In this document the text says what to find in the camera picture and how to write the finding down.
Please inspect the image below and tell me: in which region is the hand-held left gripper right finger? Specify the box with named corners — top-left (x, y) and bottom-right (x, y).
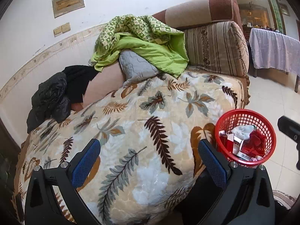
top-left (197, 138), bottom-right (276, 225)

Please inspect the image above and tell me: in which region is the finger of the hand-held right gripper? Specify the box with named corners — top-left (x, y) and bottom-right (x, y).
top-left (277, 115), bottom-right (300, 144)

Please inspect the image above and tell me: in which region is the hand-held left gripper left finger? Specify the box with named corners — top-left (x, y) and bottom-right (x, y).
top-left (24, 138), bottom-right (102, 225)

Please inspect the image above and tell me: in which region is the red packet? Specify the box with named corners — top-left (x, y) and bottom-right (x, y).
top-left (220, 132), bottom-right (245, 156)

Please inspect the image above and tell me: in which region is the red snack wrapper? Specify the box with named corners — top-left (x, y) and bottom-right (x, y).
top-left (249, 129), bottom-right (267, 154)

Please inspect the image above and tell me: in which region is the white sock with green cuff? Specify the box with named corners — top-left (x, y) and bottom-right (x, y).
top-left (231, 125), bottom-right (256, 141)

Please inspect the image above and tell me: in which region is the red plastic mesh basket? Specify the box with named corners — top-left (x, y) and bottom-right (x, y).
top-left (215, 109), bottom-right (276, 168)

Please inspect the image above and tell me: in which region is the leaf print blanket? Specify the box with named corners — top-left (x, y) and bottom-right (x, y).
top-left (13, 71), bottom-right (245, 225)

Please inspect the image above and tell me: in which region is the patterned floor rug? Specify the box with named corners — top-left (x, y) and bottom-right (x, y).
top-left (273, 190), bottom-right (297, 210)

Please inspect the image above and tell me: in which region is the black puffer jacket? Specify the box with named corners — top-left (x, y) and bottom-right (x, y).
top-left (26, 72), bottom-right (72, 134)

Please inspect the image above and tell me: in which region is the table with lilac tablecloth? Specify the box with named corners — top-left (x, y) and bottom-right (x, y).
top-left (248, 28), bottom-right (300, 93)

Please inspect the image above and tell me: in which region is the black cloth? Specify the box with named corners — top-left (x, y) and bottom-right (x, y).
top-left (62, 65), bottom-right (99, 105)

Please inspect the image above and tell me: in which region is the striped sofa cushion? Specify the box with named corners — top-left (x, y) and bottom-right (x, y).
top-left (183, 21), bottom-right (249, 78)

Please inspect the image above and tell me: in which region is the grey quilted pillow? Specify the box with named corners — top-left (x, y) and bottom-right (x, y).
top-left (119, 49), bottom-right (162, 88)

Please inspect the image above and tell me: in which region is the green framed mirror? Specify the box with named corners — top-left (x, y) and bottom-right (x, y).
top-left (210, 0), bottom-right (287, 35)

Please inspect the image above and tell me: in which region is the green quilt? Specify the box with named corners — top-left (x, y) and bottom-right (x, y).
top-left (88, 14), bottom-right (190, 79)

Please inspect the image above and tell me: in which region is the brown fabric sofa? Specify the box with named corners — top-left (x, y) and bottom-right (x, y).
top-left (70, 0), bottom-right (251, 113)

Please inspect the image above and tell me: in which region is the beige wall panel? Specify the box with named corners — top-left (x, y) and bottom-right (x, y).
top-left (52, 0), bottom-right (85, 19)

